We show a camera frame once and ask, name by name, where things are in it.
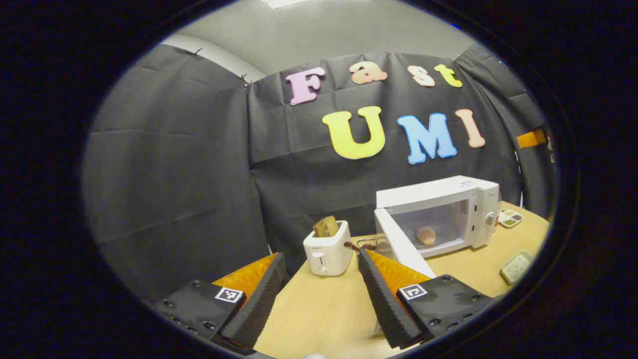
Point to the white microwave oven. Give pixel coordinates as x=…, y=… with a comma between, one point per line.
x=428, y=192

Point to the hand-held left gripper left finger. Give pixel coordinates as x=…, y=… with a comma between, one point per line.
x=259, y=299

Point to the cream square tray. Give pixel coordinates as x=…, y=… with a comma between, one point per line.
x=517, y=267

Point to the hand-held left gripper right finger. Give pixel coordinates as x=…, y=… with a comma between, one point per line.
x=384, y=304

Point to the long ceiling light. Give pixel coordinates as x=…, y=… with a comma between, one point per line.
x=286, y=2

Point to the brown wooden spoon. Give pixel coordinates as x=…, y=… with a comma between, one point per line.
x=351, y=246

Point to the black backdrop cloth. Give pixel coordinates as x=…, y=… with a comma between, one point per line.
x=174, y=174

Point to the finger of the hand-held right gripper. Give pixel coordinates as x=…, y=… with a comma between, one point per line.
x=531, y=138

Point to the white divided plate with beans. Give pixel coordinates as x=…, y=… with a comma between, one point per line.
x=511, y=218

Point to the white toaster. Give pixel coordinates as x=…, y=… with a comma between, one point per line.
x=329, y=257

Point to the round bun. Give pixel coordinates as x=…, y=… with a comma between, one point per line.
x=426, y=236

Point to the brown bread slice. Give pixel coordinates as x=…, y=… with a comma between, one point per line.
x=326, y=227

